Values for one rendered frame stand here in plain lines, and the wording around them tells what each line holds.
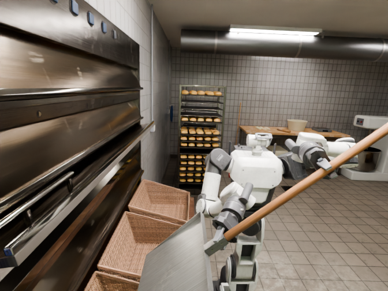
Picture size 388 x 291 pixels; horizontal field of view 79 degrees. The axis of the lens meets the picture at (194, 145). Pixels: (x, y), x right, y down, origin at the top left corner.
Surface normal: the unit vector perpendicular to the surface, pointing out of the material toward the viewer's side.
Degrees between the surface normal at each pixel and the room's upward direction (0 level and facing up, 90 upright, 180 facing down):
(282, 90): 90
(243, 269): 92
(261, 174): 91
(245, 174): 91
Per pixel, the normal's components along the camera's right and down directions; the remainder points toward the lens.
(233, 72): 0.01, 0.24
